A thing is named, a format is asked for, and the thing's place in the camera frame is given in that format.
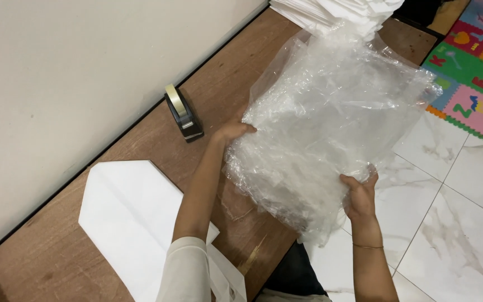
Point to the folded white paper sheet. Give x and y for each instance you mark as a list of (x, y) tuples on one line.
[(130, 222)]

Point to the person's right hand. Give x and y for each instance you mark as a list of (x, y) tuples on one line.
[(361, 201)]

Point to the stack of white paper sheets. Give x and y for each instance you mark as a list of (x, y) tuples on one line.
[(333, 14)]

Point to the person's dark trouser leg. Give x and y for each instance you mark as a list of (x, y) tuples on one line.
[(296, 277)]

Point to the person's left hand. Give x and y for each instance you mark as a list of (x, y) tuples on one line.
[(229, 131)]

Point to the colourful foam puzzle mat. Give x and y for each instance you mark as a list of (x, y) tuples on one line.
[(474, 69)]

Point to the roll of clear tape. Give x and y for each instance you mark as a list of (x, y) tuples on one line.
[(176, 100)]

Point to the stack of clear plastic bags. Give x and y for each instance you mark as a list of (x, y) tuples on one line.
[(325, 138)]

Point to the black tape dispenser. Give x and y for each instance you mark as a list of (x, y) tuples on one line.
[(185, 117)]

